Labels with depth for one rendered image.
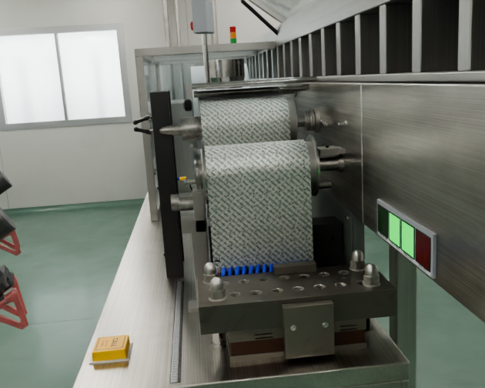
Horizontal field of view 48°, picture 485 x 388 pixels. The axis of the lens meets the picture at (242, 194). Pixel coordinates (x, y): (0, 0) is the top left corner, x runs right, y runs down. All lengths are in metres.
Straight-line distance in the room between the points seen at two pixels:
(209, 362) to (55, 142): 5.98
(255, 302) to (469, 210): 0.50
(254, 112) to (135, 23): 5.43
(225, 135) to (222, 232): 0.31
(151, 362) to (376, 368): 0.45
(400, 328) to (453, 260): 0.78
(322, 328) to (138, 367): 0.38
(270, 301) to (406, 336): 0.60
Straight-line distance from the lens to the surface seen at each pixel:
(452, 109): 0.79
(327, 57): 1.48
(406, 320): 1.58
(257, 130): 1.45
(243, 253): 1.26
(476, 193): 0.74
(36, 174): 7.11
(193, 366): 1.15
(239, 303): 1.09
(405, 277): 1.53
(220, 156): 1.23
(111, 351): 1.21
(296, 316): 1.10
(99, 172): 6.94
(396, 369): 1.16
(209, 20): 1.80
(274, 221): 1.25
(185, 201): 1.31
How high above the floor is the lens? 1.46
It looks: 12 degrees down
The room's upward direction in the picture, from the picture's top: 4 degrees counter-clockwise
